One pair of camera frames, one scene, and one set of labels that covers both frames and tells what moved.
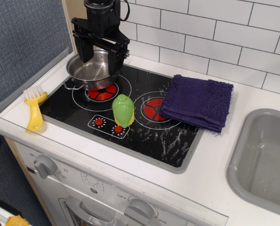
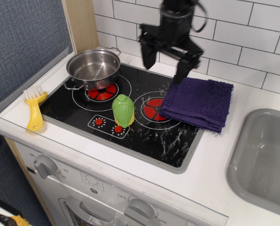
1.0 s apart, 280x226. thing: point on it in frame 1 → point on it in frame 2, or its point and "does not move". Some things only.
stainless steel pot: (92, 75) does not move
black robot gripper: (102, 28) → (172, 37)
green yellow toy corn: (124, 110) does not move
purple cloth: (201, 103) does not move
